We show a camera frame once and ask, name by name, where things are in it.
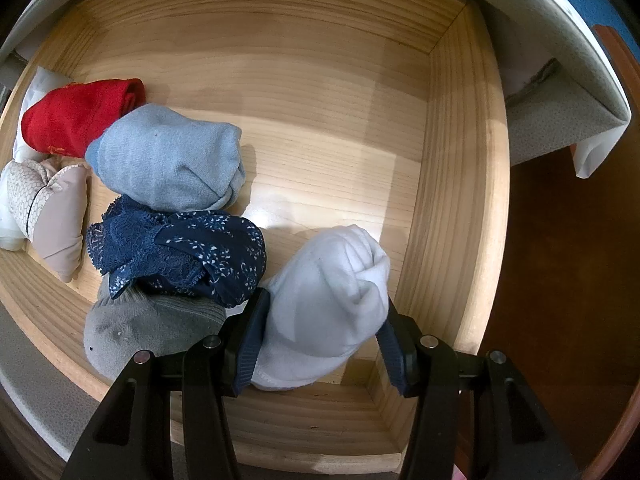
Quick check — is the beige patterned underwear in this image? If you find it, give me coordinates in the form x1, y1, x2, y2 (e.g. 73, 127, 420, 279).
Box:
0, 157, 92, 283

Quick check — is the red sock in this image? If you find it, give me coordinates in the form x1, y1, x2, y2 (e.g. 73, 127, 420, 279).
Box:
21, 78, 147, 158

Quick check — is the white satin underwear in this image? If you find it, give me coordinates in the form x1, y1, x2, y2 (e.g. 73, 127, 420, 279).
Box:
0, 66, 71, 251

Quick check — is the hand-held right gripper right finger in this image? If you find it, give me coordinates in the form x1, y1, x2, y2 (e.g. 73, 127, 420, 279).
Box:
375, 297, 581, 480

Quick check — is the navy lace underwear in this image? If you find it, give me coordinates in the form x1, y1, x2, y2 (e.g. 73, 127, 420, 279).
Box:
86, 196, 267, 309

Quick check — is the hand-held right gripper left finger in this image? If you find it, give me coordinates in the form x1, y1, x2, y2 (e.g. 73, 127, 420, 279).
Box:
60, 287, 272, 480

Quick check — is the wooden drawer grey front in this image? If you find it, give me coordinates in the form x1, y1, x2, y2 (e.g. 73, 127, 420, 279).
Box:
0, 0, 511, 480

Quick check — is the orange wooden furniture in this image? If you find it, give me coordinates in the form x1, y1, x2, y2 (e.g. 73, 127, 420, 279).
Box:
582, 24, 640, 480

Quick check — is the white sock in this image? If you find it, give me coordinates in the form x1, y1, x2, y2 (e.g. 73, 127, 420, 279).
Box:
250, 225, 391, 392

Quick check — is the grey sock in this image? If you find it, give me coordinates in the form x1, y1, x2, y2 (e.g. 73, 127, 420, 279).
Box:
82, 280, 228, 381

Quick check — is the light blue sock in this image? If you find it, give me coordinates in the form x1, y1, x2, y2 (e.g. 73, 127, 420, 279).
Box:
84, 104, 248, 212

